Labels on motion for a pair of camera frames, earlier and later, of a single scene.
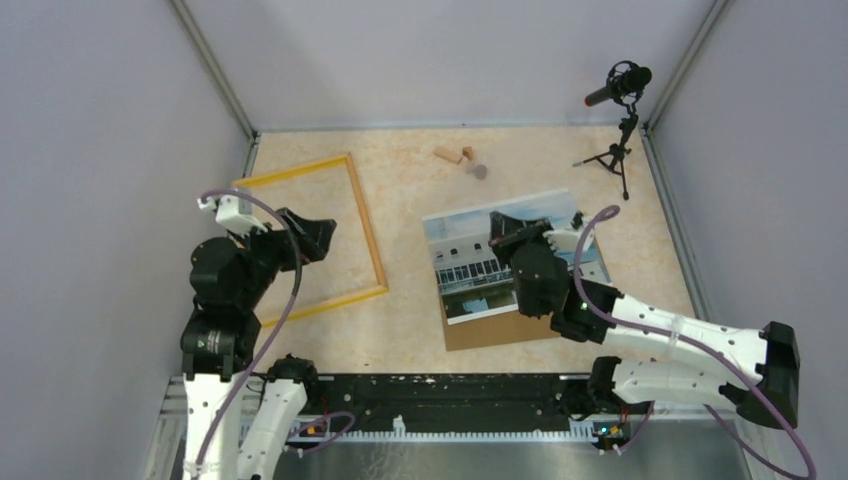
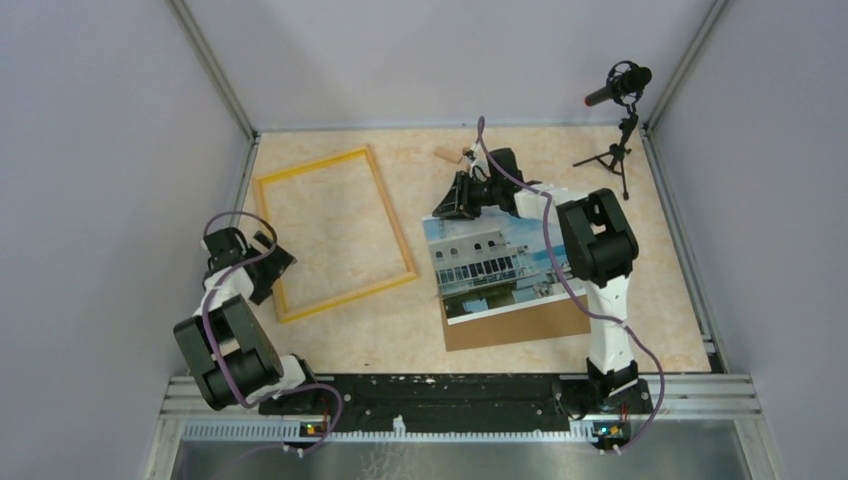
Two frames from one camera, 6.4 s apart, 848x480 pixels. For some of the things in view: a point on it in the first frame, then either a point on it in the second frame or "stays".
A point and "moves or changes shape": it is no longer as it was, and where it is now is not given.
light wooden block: [449, 154] stays
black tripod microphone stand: [613, 159] stays
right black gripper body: [506, 243] -> [484, 193]
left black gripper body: [271, 250] -> [265, 278]
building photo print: [474, 280] stays
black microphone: [626, 79] stays
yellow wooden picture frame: [364, 219] moves or changes shape
